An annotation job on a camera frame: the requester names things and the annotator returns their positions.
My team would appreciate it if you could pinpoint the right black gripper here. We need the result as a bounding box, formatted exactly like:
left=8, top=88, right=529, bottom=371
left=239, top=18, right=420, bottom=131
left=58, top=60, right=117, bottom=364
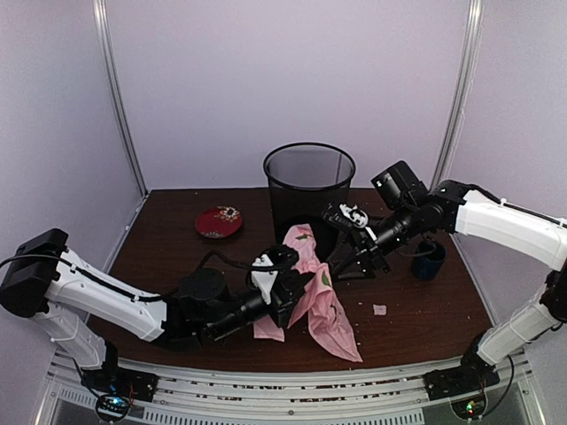
left=324, top=201, right=422, bottom=283

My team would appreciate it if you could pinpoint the pink plastic trash bag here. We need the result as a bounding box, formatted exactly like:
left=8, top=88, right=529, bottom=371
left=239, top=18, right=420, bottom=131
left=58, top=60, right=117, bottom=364
left=252, top=223, right=363, bottom=364

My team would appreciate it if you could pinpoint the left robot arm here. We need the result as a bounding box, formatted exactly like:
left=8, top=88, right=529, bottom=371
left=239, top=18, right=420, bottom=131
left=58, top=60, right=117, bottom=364
left=1, top=228, right=314, bottom=393

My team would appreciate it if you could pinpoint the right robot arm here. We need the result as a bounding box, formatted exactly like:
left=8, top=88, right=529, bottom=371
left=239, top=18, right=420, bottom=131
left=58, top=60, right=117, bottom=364
left=323, top=160, right=566, bottom=391

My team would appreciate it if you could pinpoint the black mesh trash bin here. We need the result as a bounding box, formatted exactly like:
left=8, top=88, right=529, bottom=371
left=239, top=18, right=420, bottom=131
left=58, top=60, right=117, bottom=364
left=263, top=142, right=356, bottom=261

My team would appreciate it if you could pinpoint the small pink bag scrap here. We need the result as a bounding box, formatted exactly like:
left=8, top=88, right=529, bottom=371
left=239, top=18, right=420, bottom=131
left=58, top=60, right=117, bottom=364
left=373, top=305, right=387, bottom=316

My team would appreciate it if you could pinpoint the dark blue cup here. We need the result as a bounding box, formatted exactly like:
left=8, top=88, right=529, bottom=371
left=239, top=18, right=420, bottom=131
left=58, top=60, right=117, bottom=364
left=410, top=241, right=447, bottom=282

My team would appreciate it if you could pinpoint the red floral plate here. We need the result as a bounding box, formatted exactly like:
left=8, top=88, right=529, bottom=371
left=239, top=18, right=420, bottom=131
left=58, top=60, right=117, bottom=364
left=195, top=205, right=244, bottom=239

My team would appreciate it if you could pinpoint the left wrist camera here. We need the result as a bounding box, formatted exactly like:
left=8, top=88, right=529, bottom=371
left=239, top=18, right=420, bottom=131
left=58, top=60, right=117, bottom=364
left=250, top=245, right=299, bottom=305

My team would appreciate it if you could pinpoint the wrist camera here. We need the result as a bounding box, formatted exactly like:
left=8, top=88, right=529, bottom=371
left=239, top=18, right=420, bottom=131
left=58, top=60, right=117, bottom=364
left=323, top=204, right=377, bottom=242
left=250, top=245, right=299, bottom=305

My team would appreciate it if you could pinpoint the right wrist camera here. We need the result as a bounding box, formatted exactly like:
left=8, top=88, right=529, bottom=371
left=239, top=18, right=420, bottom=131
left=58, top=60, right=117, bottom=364
left=323, top=204, right=377, bottom=242

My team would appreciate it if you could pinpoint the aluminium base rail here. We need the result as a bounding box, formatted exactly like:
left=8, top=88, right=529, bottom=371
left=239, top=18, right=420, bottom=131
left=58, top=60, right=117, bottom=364
left=35, top=344, right=546, bottom=425

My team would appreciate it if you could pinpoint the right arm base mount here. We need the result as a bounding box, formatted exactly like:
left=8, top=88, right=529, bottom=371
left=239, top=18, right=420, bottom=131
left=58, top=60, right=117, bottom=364
left=423, top=366, right=501, bottom=421

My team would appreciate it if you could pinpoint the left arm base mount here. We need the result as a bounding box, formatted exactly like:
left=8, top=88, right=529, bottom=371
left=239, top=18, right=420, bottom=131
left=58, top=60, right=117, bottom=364
left=76, top=367, right=159, bottom=424

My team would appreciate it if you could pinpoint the right aluminium frame post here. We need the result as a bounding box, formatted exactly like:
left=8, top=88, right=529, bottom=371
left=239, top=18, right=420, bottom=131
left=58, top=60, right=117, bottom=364
left=431, top=0, right=485, bottom=188

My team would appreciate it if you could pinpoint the aluminium frame post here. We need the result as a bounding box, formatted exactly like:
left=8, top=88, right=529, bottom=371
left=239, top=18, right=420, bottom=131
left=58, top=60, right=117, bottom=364
left=431, top=0, right=485, bottom=188
left=92, top=0, right=150, bottom=198

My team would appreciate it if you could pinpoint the left aluminium frame post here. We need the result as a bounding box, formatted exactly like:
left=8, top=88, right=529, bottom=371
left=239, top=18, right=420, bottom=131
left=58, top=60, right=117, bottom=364
left=92, top=0, right=150, bottom=198

